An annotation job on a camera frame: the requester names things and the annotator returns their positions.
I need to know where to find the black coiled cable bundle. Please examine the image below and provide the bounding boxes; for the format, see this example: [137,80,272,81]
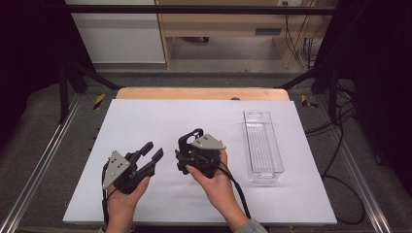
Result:
[302,36,318,63]

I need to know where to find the white power strip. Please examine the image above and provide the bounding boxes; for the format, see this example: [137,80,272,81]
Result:
[277,0,305,8]

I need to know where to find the person's left hand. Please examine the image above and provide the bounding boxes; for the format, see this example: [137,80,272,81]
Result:
[106,176,152,225]

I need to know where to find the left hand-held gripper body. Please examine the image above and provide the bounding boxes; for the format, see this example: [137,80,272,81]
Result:
[102,150,156,195]

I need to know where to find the black power cable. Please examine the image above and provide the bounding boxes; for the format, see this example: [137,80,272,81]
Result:
[284,14,308,68]

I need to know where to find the dark low object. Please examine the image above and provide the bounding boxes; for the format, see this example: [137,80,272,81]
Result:
[179,36,210,44]

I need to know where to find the yellow black floor tape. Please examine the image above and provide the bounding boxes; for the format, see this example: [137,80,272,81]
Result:
[92,93,107,111]
[300,94,319,110]

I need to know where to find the person's right hand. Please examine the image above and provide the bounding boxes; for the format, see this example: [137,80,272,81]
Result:
[186,149,243,224]

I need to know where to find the right hand-held gripper cable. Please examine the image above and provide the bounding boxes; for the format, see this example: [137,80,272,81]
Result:
[216,164,253,220]

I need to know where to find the black horizontal frame bar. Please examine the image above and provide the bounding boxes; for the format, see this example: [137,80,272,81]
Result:
[64,4,338,16]

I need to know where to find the clear plastic container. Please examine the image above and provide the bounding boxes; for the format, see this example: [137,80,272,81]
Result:
[242,109,285,185]

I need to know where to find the black curtain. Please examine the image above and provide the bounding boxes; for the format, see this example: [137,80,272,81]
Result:
[315,0,412,187]
[0,0,95,145]

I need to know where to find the black frame leg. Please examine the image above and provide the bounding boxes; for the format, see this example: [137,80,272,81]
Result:
[58,61,122,124]
[277,63,340,124]

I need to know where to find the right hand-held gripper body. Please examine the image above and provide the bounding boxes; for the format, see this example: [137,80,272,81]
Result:
[186,133,227,180]

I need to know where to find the hand-held gripper cable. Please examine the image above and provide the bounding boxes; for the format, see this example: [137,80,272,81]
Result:
[101,160,113,226]
[216,164,253,220]

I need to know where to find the aluminium floor rail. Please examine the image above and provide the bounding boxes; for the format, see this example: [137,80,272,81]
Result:
[315,96,394,233]
[0,93,83,233]

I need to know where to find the left hand-held gripper cable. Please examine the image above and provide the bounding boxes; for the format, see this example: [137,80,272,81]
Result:
[101,160,113,226]

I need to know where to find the light wooden desk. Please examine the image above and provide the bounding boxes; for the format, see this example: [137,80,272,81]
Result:
[154,0,325,70]

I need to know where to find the black floor cables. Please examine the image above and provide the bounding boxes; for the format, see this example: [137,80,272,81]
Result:
[304,83,367,226]

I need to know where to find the white cabinet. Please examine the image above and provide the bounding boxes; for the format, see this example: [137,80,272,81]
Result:
[66,0,166,64]

